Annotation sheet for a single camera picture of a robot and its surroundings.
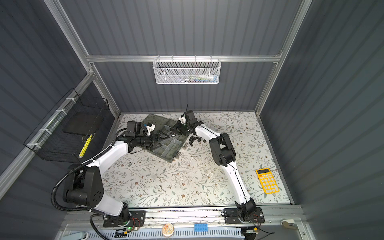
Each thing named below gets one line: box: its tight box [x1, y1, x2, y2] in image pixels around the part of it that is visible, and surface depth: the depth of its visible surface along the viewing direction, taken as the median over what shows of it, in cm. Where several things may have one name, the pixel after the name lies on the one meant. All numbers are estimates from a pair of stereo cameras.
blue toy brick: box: [194, 223, 209, 232], surface depth 71 cm
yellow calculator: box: [255, 168, 280, 194], surface depth 86 cm
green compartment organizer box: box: [142, 113, 188, 162], surface depth 101 cm
